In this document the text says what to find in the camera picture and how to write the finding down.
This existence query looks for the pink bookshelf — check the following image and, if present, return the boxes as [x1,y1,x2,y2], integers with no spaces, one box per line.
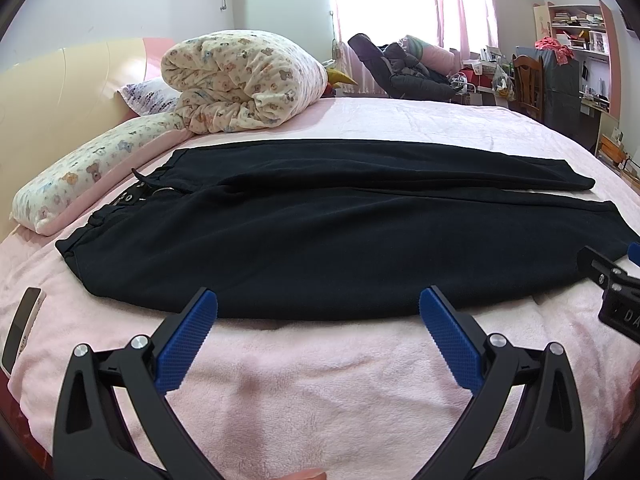
[534,0,622,120]

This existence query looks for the rolled floral quilt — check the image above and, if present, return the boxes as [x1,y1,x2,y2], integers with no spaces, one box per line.
[160,29,328,134]

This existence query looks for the pink curtain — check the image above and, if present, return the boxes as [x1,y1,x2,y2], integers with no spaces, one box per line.
[330,0,498,96]

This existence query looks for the wooden chair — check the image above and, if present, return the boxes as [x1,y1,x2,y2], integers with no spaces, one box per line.
[512,55,544,124]

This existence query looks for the dark desk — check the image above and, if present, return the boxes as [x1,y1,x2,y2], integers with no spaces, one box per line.
[515,47,615,155]

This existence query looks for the pink bed blanket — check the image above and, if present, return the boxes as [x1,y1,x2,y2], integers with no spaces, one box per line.
[1,98,639,479]

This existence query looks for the cream headboard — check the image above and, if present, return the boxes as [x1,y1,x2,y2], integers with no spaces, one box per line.
[0,37,175,237]

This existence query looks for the long floral pillow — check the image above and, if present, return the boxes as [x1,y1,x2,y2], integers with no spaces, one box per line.
[10,113,191,236]

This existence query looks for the black pants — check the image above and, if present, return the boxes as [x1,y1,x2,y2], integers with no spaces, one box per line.
[56,139,638,321]

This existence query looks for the purple patterned pillow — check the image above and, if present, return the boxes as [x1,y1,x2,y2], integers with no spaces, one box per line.
[118,79,180,116]

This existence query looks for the yellow plush toy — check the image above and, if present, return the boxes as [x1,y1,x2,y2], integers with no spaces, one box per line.
[322,66,358,98]

